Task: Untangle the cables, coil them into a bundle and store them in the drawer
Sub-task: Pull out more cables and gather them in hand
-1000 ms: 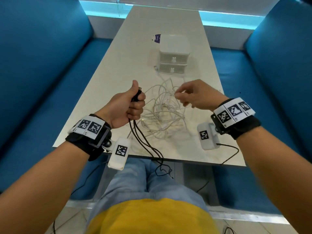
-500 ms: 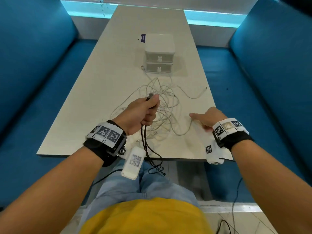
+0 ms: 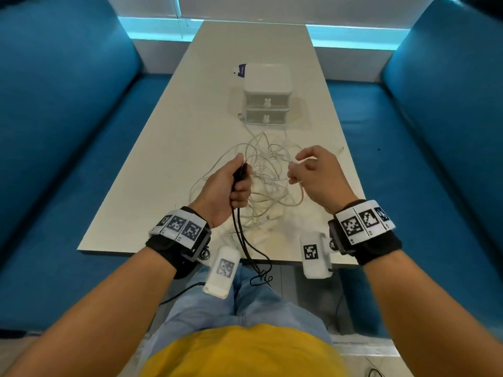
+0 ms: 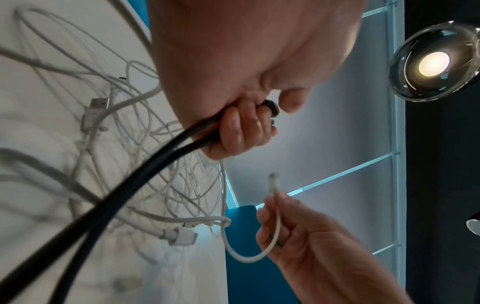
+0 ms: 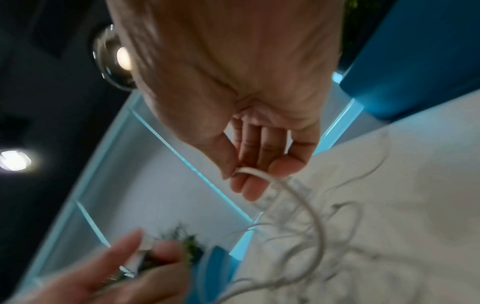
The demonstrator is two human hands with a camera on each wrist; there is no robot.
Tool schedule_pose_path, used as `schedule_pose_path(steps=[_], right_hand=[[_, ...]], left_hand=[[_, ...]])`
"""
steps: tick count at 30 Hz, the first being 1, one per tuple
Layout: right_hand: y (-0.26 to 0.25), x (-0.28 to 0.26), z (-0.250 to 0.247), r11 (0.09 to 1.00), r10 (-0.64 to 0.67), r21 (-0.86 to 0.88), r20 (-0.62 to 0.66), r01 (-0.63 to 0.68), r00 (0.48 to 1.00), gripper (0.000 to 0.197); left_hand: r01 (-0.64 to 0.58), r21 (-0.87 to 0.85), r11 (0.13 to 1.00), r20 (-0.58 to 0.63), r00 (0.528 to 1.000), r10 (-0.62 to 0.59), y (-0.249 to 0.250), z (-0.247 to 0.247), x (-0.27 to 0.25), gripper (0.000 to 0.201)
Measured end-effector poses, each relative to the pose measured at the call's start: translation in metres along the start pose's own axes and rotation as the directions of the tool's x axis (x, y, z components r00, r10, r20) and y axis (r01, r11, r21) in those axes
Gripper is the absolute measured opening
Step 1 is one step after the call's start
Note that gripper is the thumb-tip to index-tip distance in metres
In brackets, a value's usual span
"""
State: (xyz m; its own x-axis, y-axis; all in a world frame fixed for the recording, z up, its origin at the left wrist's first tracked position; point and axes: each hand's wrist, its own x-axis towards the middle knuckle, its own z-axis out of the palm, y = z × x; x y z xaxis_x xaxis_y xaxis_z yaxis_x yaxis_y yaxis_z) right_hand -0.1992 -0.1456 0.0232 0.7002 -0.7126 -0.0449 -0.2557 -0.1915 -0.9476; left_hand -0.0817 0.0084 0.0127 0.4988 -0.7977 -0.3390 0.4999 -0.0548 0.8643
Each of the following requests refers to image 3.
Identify white mini drawer box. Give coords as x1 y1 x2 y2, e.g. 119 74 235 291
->
243 63 292 125

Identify person's left hand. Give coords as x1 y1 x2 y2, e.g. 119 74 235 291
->
189 152 253 229

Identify person's right hand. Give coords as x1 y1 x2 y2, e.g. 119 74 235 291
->
287 145 359 215

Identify white charger on floor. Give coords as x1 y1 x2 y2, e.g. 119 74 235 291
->
330 264 348 334

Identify white roller blind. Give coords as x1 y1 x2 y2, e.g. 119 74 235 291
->
105 0 181 20
177 0 439 29

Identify blue jeans legs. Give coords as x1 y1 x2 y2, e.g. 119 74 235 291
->
135 264 335 365

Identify tangle of white cables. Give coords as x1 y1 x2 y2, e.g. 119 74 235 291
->
189 112 345 232

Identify blue sofa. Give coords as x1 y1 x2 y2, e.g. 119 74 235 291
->
326 0 503 338
0 0 173 334

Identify person's right forearm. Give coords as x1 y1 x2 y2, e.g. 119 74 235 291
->
363 250 503 377

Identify yellow shirt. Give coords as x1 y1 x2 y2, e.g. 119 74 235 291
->
139 324 348 377

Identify black USB cable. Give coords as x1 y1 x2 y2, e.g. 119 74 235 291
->
231 162 274 288

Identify black marker wristband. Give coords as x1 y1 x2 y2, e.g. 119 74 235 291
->
328 199 402 267
145 206 212 280

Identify person's left forearm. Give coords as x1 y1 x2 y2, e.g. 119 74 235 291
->
6 247 178 377

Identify black camera cable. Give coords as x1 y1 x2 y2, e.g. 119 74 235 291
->
159 281 207 307

